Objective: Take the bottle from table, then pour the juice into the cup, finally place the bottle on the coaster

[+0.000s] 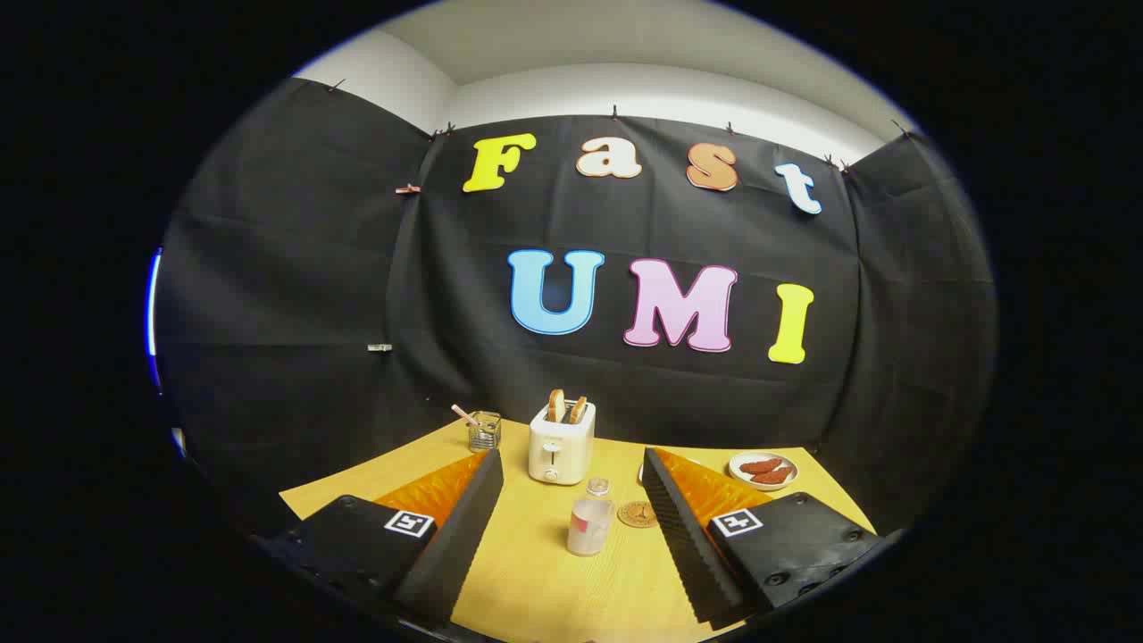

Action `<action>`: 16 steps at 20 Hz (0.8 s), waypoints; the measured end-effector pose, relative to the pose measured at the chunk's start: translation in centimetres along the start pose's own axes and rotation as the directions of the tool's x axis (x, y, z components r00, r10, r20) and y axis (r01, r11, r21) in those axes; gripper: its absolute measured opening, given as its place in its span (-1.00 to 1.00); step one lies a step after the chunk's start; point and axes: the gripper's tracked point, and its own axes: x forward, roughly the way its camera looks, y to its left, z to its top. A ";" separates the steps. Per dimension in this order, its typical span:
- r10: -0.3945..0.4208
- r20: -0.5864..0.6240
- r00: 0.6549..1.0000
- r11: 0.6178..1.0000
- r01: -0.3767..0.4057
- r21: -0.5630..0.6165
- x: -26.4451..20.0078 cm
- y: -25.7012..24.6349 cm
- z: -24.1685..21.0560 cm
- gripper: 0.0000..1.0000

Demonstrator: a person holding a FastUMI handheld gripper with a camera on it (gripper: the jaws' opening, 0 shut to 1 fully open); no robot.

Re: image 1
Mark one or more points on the metal mesh holder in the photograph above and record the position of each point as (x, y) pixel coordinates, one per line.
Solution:
(484, 433)

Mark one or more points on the pink striped straw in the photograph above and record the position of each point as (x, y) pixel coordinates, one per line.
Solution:
(464, 414)

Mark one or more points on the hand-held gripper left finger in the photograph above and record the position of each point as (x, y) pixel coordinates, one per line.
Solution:
(460, 536)

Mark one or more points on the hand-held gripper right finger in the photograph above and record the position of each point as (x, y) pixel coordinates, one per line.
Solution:
(683, 545)

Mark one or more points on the round wooden coaster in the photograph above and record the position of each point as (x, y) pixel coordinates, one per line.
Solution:
(636, 514)

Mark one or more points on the white oval plate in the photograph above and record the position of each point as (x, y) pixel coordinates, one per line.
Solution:
(738, 473)

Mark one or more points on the black backdrop cloth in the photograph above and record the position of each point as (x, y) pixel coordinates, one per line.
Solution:
(312, 268)

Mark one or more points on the toast bread slice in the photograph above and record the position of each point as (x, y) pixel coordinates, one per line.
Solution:
(556, 406)
(578, 410)

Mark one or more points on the reddish brown meat piece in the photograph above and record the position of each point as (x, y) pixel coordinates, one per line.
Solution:
(759, 466)
(773, 477)

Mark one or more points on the wooden table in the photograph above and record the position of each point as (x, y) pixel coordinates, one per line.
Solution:
(536, 580)

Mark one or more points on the white toaster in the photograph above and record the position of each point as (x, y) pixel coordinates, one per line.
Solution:
(561, 451)

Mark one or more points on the clear plastic juice bottle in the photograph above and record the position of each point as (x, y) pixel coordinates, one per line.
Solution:
(589, 527)

